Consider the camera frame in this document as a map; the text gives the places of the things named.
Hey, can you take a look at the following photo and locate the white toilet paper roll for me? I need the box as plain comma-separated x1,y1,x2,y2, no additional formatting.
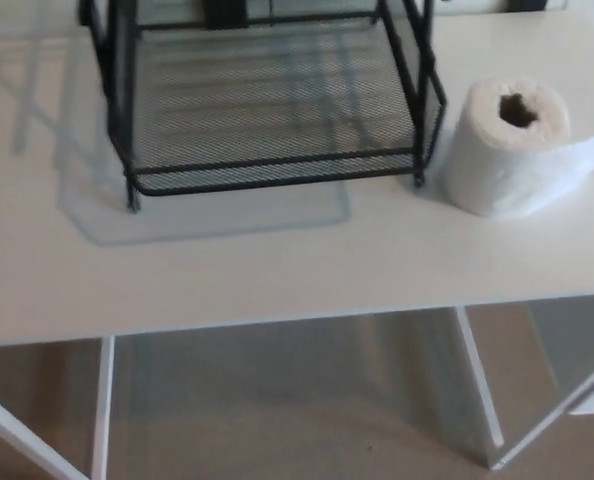
439,75,594,220

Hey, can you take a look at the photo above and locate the white desk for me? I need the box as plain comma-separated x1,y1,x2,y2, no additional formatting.
0,9,594,480

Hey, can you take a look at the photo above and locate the black mesh file tray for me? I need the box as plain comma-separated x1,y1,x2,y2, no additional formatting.
79,0,449,215

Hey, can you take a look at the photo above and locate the white cabinet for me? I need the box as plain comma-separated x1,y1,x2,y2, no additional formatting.
0,0,594,44

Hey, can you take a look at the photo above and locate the black cabinet handle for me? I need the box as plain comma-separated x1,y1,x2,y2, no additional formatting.
505,0,572,13

